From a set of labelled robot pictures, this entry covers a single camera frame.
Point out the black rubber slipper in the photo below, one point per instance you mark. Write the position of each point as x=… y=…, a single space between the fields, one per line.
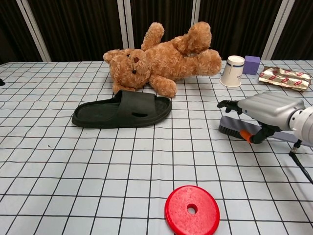
x=137 y=102

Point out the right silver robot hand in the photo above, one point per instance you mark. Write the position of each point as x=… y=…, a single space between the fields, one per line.
x=271 y=107

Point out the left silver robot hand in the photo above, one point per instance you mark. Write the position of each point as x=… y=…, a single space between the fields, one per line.
x=2 y=82

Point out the white checkered tablecloth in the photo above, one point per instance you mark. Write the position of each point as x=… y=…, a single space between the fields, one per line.
x=73 y=171

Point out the brown plush teddy bear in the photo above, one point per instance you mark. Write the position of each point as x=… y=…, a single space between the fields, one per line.
x=166 y=56

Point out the purple cube block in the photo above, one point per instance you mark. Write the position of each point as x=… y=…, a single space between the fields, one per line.
x=252 y=64

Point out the white paper cup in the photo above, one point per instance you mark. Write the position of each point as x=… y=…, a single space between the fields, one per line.
x=231 y=73

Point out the gold foil snack wrapper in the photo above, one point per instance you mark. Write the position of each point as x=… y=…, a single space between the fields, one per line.
x=283 y=78

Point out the grey cleaning brush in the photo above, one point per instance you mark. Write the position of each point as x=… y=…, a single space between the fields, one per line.
x=230 y=123

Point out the dark brown partition panel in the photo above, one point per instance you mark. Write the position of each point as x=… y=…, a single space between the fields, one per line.
x=9 y=29
x=234 y=29
x=300 y=29
x=78 y=29

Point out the red disc with hole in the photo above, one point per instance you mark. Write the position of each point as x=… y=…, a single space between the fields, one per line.
x=178 y=210

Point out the white partition frame post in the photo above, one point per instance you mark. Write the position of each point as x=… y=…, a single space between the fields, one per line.
x=277 y=29
x=34 y=30
x=121 y=14

